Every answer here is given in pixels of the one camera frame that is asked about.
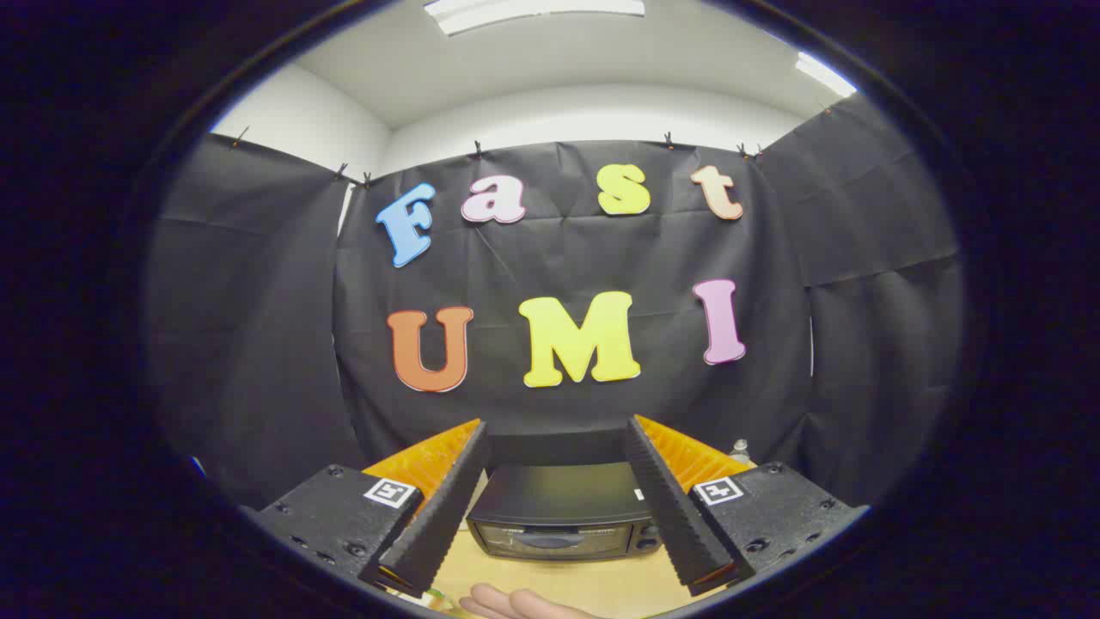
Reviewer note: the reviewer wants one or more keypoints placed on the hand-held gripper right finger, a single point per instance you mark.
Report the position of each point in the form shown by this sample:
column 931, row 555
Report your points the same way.
column 666, row 507

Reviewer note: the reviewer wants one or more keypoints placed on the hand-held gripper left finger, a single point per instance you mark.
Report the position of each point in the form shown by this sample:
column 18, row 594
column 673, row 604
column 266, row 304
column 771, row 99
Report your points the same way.
column 447, row 507

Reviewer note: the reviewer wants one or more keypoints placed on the black toaster oven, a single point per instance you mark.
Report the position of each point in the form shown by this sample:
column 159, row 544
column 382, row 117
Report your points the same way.
column 559, row 499

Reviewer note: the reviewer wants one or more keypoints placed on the black backdrop cloth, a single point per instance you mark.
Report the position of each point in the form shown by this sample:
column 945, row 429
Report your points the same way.
column 567, row 258

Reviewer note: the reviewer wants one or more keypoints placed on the green label plastic bottle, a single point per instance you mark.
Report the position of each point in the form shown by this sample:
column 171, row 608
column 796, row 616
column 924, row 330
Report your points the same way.
column 740, row 450

